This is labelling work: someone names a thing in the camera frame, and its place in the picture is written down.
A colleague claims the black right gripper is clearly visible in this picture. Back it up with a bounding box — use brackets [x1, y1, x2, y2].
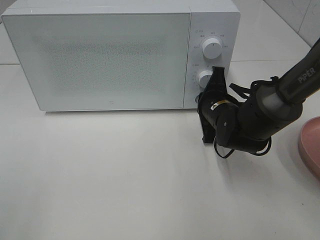
[197, 66, 240, 144]

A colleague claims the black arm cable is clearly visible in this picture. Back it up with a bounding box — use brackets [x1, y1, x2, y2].
[212, 76, 280, 159]

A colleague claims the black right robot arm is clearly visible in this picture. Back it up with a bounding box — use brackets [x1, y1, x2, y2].
[197, 41, 320, 159]

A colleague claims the white microwave door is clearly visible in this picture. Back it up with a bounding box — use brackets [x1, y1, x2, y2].
[3, 13, 190, 112]

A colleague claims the lower white timer knob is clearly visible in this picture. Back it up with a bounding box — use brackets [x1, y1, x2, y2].
[198, 70, 213, 89]

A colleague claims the white microwave oven body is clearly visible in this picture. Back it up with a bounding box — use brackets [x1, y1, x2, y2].
[1, 0, 241, 111]

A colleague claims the upper white power knob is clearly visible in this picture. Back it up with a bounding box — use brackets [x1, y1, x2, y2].
[202, 36, 223, 60]

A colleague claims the pink round plate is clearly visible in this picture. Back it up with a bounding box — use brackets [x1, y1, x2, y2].
[298, 116, 320, 181]

